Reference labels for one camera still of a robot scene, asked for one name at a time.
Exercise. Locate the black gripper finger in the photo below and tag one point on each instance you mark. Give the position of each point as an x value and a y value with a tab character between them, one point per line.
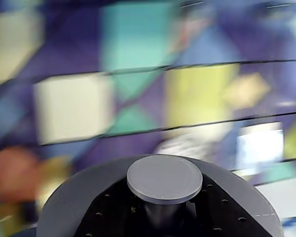
106	217
227	217

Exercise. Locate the gray pot lid with knob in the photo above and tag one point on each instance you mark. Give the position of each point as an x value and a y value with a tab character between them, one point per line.
164	177

